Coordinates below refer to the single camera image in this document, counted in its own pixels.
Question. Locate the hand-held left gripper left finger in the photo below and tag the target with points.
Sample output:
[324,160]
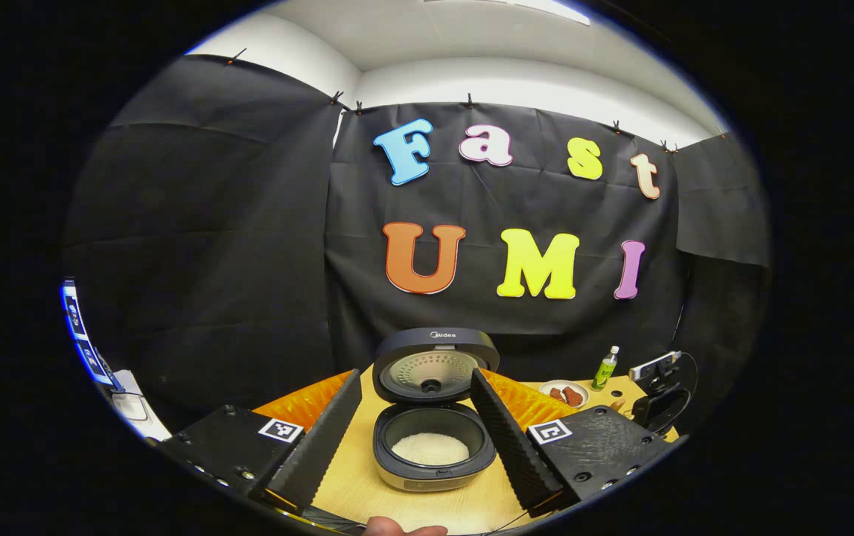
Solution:
[322,447]

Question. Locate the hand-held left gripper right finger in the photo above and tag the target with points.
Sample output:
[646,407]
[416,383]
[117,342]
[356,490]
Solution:
[505,439]

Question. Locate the white raw rice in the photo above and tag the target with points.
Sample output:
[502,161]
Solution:
[430,449]

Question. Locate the dark grey rice cooker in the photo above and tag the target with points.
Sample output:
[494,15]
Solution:
[434,476]

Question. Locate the green drink bottle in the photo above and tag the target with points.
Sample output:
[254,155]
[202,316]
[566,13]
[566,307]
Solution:
[604,374]

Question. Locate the white round plate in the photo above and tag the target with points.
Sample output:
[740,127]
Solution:
[557,383]

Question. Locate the white plastic box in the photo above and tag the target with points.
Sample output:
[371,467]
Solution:
[136,409]

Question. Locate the black backdrop cloth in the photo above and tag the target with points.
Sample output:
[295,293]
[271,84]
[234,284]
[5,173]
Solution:
[248,260]

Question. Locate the computer monitor screen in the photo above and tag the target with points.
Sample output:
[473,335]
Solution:
[77,320]

